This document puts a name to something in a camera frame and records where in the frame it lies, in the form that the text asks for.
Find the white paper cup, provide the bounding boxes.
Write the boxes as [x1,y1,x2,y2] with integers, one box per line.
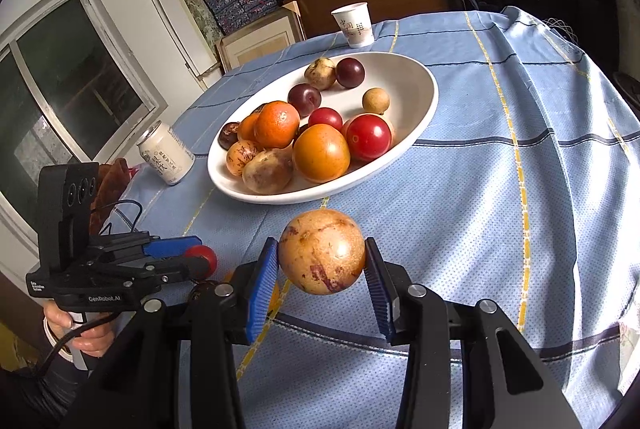
[331,2,376,48]

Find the white framed window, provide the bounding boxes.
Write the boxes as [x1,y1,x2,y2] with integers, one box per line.
[0,0,168,255]

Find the white drink can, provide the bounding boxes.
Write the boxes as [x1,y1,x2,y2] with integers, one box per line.
[136,120,196,186]

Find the wooden picture frame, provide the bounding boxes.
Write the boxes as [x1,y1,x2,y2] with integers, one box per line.
[216,1,306,72]

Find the brown crumpled bag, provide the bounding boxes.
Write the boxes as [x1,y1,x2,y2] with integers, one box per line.
[92,157,135,232]

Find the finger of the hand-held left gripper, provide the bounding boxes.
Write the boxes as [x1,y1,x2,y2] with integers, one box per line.
[107,254,212,292]
[107,234,203,260]

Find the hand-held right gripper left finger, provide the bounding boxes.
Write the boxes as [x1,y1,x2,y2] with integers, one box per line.
[60,236,282,429]

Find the crumpled white tissue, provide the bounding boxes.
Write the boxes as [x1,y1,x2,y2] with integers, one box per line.
[617,309,640,355]

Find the person's left hand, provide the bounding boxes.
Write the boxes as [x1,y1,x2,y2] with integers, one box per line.
[44,303,121,357]

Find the white oval plate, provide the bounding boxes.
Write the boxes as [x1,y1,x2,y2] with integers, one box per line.
[206,52,440,206]

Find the small tan passion fruit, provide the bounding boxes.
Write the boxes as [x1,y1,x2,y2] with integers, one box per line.
[362,88,390,115]

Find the green marbled panel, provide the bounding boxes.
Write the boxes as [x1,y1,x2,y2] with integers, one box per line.
[169,0,226,42]

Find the dark purple plum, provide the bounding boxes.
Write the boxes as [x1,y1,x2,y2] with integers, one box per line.
[287,83,322,118]
[335,57,366,89]

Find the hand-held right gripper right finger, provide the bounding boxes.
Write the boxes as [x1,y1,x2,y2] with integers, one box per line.
[363,236,583,429]

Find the person's left forearm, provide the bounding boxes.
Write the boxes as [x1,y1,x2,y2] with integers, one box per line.
[0,334,101,429]

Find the black wire mesh cover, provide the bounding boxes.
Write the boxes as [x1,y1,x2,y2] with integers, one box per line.
[542,16,583,47]

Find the black round stool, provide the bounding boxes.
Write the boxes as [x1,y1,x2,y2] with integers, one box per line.
[612,71,640,110]

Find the red tomato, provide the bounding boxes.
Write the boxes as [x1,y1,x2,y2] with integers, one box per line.
[186,245,219,277]
[308,107,344,132]
[346,114,392,162]

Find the orange mandarin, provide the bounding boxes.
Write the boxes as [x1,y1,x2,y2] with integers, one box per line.
[254,100,301,150]
[236,111,262,144]

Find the white leaning strip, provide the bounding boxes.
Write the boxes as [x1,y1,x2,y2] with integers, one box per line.
[146,0,211,80]

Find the thin black cable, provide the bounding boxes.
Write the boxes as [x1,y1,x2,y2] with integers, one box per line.
[97,199,147,236]

